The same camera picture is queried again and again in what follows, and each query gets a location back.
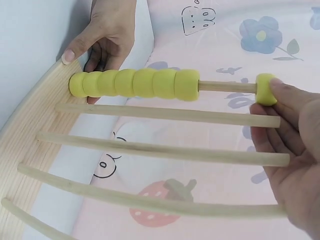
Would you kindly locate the person's left hand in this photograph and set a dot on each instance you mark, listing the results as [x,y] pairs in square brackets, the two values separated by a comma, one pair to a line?
[112,30]

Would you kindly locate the person's right hand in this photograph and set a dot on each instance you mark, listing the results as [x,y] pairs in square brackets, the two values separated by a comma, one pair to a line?
[300,150]

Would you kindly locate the person's right fingers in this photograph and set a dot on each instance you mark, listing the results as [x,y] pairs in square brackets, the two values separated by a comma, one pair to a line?
[270,160]

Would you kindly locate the person's left fingers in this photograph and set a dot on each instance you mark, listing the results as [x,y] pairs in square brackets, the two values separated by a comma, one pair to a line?
[105,57]

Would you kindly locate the person's right thumb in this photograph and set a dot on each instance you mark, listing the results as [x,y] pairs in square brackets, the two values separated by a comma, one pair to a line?
[292,92]

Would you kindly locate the person's left thumb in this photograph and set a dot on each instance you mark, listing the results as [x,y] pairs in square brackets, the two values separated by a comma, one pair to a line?
[75,50]

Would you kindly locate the wooden base with five rods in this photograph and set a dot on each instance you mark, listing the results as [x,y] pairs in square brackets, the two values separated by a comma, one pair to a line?
[160,115]

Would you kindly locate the row of yellow foam beads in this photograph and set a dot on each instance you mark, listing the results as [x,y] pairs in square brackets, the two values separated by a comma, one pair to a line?
[135,83]

